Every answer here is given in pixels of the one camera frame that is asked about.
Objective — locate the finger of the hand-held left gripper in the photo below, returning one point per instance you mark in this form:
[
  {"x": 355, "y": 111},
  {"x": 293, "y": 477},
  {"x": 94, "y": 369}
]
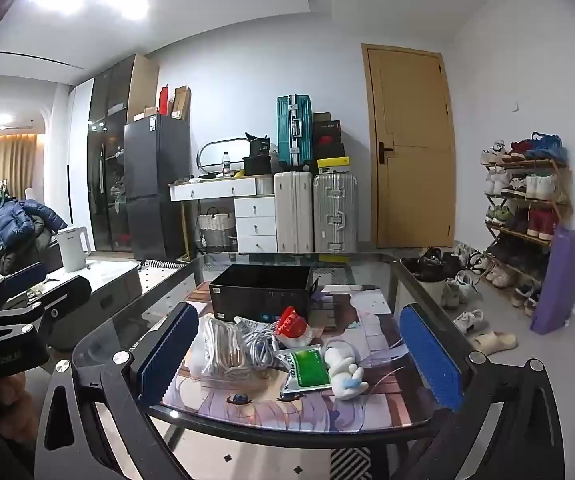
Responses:
[
  {"x": 67, "y": 296},
  {"x": 22, "y": 276}
]

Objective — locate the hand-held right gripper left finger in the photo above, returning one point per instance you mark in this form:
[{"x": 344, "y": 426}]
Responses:
[{"x": 167, "y": 352}]

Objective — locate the black storage box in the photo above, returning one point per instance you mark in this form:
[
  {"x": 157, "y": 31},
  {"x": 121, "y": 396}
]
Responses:
[{"x": 260, "y": 292}]

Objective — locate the wicker basket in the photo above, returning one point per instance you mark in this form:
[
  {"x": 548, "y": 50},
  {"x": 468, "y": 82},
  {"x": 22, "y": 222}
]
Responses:
[{"x": 215, "y": 230}]

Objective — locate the white sneaker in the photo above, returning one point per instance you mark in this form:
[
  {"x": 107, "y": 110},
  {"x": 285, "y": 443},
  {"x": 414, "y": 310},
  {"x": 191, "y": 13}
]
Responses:
[{"x": 470, "y": 320}]

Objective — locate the oval mirror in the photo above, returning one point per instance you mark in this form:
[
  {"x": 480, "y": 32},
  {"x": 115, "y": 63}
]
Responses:
[{"x": 217, "y": 152}]

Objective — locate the pile of shoes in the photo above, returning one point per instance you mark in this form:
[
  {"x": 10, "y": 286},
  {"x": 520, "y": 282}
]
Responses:
[{"x": 437, "y": 270}]

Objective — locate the cream suitcase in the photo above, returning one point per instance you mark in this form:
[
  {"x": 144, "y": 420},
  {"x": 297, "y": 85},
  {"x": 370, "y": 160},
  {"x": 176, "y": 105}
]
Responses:
[{"x": 293, "y": 212}]

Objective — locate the red box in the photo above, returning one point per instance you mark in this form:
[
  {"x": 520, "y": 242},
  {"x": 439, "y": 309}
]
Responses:
[{"x": 164, "y": 100}]

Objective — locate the dark glass cabinet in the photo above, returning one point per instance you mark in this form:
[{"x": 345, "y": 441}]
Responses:
[{"x": 107, "y": 160}]

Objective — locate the black bag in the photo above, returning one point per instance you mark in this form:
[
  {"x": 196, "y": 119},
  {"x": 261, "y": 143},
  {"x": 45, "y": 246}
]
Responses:
[{"x": 257, "y": 155}]

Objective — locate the dark grey refrigerator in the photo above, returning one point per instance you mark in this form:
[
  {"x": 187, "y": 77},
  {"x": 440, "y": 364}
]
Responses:
[{"x": 156, "y": 185}]

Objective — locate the grey side cabinet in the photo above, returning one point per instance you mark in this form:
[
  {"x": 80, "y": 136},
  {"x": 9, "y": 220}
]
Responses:
[{"x": 102, "y": 300}]

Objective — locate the beige slippers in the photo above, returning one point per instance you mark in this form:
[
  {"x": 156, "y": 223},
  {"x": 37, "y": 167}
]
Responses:
[{"x": 495, "y": 342}]

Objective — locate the white plush toy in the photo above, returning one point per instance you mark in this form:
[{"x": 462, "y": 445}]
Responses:
[{"x": 342, "y": 370}]

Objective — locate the cardboard box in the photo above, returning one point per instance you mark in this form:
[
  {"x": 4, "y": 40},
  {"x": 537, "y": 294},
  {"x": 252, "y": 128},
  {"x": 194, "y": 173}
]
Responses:
[{"x": 182, "y": 102}]

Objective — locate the wooden door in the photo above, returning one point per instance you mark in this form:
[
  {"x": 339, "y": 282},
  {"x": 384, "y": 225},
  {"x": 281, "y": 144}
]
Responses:
[{"x": 412, "y": 150}]

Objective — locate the blue puffer jacket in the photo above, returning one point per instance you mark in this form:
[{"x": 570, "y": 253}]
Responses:
[{"x": 10, "y": 225}]

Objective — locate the teal suitcase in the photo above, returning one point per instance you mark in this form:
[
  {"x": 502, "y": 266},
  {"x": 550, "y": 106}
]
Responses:
[{"x": 293, "y": 130}]

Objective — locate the green and white packet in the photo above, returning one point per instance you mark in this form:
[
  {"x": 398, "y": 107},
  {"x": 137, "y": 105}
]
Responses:
[{"x": 306, "y": 367}]

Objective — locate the stack of dark boxes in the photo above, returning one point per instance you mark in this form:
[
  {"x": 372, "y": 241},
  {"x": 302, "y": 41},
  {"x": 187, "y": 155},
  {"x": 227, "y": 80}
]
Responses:
[{"x": 331, "y": 142}]

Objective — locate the silver suitcase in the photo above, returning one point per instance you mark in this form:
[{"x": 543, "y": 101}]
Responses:
[{"x": 335, "y": 212}]

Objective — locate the wooden shoe rack with shoes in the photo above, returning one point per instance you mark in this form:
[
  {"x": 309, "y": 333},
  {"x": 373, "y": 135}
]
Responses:
[{"x": 525, "y": 220}]

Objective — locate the beige curtain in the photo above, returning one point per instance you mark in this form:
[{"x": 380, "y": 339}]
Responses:
[{"x": 5, "y": 167}]

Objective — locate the clear water bottle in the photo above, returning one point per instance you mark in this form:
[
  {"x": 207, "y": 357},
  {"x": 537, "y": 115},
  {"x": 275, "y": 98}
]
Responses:
[{"x": 226, "y": 165}]

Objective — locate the person's left hand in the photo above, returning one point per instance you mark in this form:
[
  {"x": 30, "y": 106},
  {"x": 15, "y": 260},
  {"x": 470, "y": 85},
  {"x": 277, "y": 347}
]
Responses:
[{"x": 10, "y": 392}]

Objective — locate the white desk with drawers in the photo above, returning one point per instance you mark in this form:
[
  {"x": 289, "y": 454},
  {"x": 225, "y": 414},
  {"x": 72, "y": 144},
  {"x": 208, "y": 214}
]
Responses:
[{"x": 247, "y": 210}]

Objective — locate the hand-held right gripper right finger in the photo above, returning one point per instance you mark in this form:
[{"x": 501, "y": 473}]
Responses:
[{"x": 430, "y": 357}]

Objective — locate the red and white packet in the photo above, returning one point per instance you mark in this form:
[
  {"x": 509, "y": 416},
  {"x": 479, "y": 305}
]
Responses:
[{"x": 292, "y": 325}]

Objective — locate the blue bag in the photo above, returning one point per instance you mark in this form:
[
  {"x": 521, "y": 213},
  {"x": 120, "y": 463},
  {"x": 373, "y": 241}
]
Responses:
[{"x": 547, "y": 147}]

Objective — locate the white electric kettle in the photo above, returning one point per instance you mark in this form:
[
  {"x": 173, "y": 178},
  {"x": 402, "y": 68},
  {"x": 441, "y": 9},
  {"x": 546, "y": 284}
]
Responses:
[{"x": 73, "y": 250}]

